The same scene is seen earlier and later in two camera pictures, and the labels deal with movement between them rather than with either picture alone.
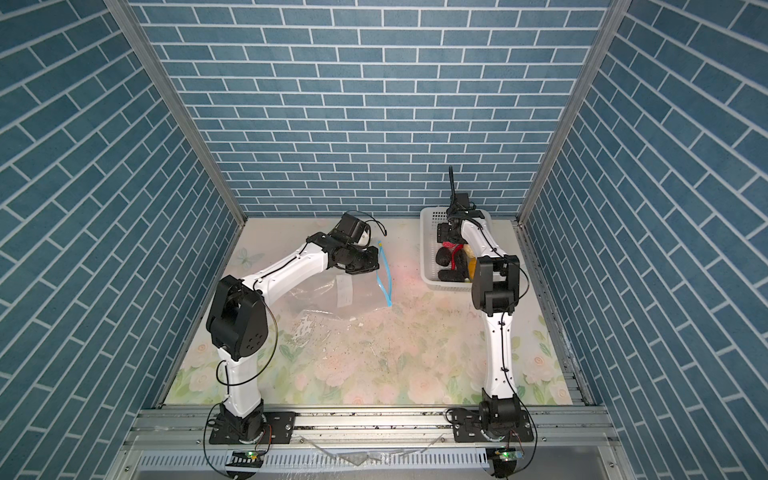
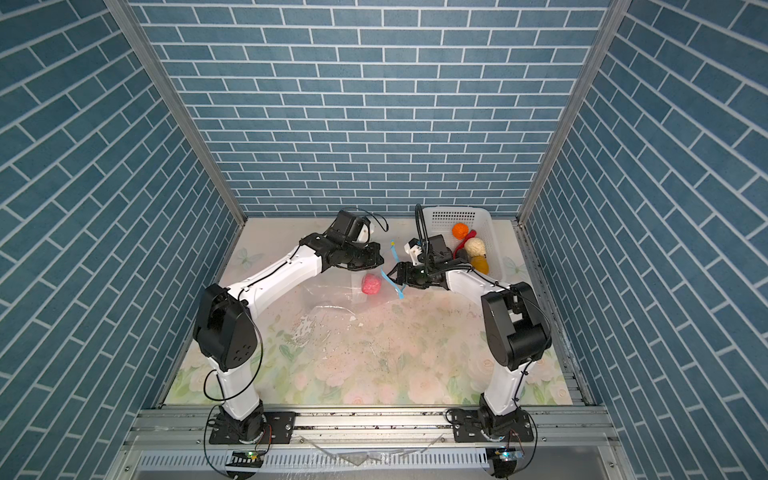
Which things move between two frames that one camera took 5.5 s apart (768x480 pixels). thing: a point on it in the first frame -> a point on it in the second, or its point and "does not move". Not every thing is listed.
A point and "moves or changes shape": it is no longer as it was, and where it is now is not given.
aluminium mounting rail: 368,443 does not move
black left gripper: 372,261 does not move
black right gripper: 443,233 -> 403,277
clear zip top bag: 343,294 moves or changes shape
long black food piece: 462,262 does not move
